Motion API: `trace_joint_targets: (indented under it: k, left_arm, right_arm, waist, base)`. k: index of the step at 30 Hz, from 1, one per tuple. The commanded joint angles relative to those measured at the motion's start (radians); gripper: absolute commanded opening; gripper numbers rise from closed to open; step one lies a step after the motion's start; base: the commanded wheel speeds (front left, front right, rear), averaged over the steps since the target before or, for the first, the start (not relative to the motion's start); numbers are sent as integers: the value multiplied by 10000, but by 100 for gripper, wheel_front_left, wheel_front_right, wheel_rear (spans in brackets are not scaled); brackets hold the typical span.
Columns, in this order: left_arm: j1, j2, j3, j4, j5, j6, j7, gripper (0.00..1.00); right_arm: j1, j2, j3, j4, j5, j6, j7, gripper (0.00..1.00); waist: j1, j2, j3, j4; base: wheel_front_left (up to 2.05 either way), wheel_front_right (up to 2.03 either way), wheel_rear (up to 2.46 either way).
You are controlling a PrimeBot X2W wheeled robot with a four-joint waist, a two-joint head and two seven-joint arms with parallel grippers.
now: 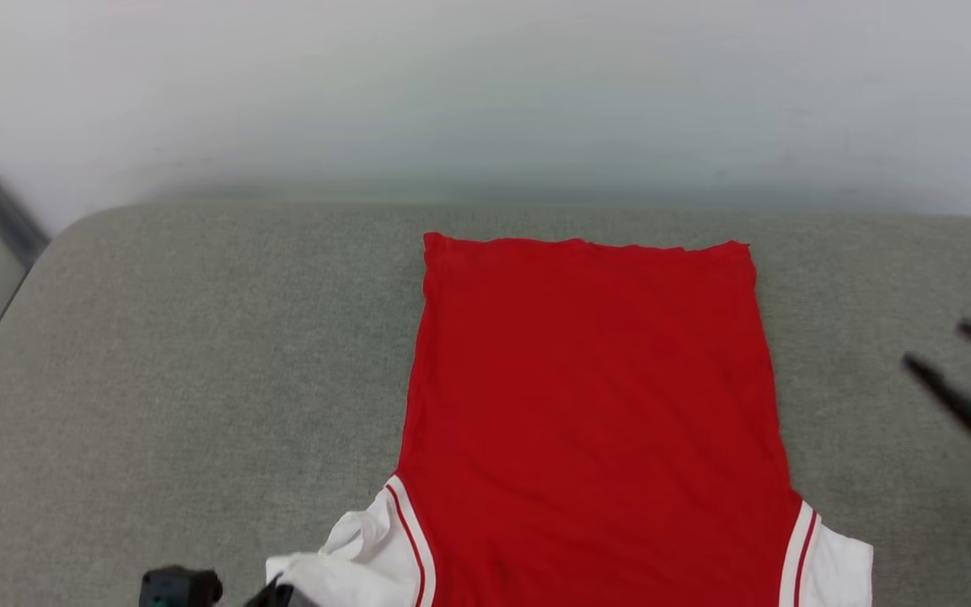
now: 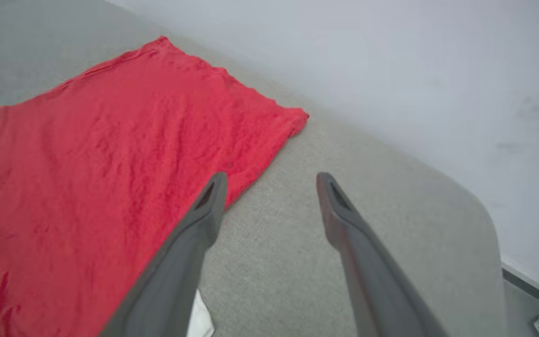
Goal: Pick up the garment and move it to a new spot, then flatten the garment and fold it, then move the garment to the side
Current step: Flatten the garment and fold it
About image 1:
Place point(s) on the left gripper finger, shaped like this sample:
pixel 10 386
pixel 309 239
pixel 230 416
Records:
pixel 277 594

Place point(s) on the red and white jersey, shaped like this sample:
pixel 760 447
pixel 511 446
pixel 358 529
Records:
pixel 595 405

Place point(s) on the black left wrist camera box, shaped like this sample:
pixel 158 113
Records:
pixel 178 586

